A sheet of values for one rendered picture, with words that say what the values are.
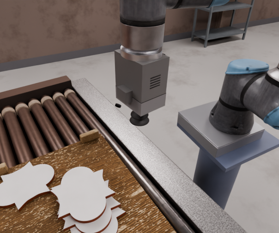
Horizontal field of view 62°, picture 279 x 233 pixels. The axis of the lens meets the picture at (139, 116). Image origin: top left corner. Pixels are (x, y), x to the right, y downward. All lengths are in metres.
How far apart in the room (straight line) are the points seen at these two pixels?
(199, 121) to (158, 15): 0.55
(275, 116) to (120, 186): 0.43
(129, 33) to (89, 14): 3.41
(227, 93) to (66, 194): 0.56
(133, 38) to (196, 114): 0.56
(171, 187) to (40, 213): 0.33
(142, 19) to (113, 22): 3.57
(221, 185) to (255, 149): 0.22
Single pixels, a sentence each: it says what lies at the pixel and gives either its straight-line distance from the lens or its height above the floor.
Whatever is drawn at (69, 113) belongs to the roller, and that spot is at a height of 0.92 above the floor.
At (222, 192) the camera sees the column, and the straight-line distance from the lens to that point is 1.07.
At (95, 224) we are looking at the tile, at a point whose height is 0.96.
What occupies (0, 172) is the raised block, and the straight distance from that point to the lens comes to 0.73.
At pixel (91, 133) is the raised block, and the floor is 0.96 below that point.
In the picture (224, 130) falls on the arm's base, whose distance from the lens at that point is 0.84.
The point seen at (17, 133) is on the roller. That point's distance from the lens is 0.89.
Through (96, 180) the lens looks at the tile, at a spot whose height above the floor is 0.98.
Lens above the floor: 1.43
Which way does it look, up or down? 36 degrees down
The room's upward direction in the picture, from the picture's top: straight up
